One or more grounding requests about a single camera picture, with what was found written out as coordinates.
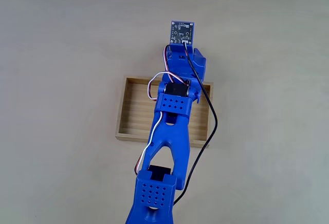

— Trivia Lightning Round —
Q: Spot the shallow wooden box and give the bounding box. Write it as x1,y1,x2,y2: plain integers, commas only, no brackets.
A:
115,77,215,150

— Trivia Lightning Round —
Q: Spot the red white black servo cable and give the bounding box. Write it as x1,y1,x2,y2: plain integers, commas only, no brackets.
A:
134,71,191,176
163,44,191,86

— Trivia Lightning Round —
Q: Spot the camera circuit board on mount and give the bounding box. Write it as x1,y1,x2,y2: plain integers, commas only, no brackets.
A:
169,20,195,46

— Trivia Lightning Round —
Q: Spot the black camera cable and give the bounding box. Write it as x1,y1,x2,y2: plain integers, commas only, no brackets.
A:
173,41,218,207

